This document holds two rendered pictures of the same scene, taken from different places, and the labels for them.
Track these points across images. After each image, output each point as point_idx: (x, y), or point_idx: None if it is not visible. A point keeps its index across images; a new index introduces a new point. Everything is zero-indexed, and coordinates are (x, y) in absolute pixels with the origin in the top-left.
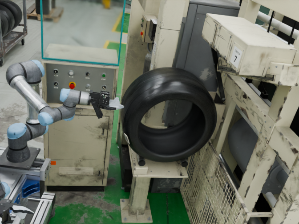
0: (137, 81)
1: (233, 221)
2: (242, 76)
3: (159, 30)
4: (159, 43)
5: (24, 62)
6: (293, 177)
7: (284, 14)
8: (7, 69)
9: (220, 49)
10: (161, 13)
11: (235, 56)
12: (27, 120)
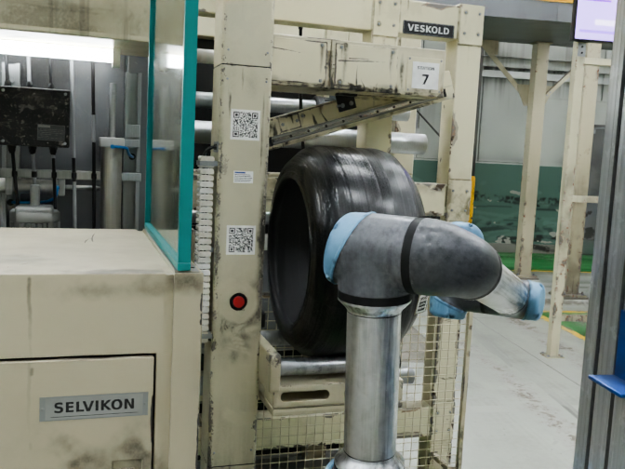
0: (356, 183)
1: (447, 332)
2: (363, 123)
3: (267, 73)
4: (270, 106)
5: (406, 216)
6: (455, 216)
7: (325, 23)
8: (459, 243)
9: (365, 80)
10: (258, 32)
11: (422, 75)
12: (398, 466)
